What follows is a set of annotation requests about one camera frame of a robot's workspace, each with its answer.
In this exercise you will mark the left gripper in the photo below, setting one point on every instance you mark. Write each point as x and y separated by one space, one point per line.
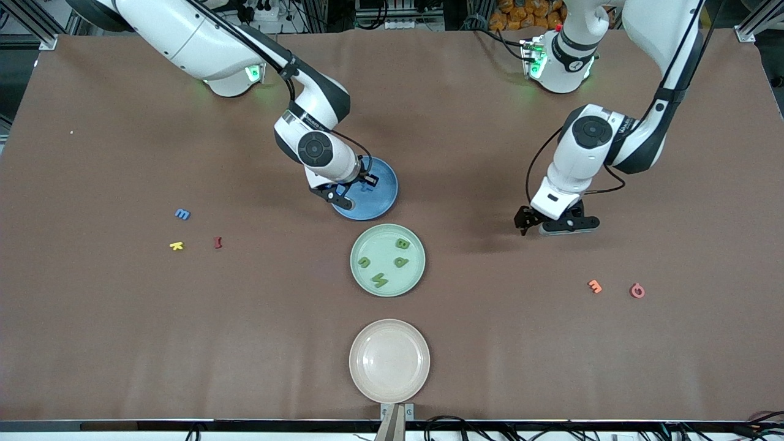
524 218

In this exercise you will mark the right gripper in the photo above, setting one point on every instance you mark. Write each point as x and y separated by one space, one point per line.
369 180

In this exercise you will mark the green foam letter B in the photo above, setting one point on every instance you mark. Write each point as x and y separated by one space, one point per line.
402 244

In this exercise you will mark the green foam letter N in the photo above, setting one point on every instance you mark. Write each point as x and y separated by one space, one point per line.
380 280

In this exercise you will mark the green foam letter P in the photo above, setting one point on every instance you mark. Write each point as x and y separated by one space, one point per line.
405 261

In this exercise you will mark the blue foam letter m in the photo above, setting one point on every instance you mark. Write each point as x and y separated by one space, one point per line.
182 215

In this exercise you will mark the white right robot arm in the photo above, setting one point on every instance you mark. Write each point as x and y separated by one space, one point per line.
184 37

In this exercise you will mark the blue plate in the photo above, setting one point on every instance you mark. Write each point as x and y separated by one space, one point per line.
383 199

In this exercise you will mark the orange foam letter m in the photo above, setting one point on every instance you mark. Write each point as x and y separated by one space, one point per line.
595 286

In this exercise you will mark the green plate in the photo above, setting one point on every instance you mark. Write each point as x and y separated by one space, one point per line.
386 254

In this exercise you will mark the pink foam letter G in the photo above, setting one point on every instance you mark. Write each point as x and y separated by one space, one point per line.
632 291

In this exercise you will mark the brown table cover sheet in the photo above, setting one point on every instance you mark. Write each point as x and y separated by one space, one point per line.
551 367

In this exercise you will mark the pink beige plate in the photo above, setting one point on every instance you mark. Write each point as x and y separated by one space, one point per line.
389 361

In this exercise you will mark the white power strip with plugs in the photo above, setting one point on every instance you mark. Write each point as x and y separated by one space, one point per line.
263 12

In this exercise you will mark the orange net bag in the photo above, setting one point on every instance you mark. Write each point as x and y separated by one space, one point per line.
520 12

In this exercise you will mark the metal bracket with beige post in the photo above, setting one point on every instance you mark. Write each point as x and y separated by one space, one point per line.
395 425

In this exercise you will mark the aluminium frame profile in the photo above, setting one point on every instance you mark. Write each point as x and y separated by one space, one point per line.
33 27
759 21

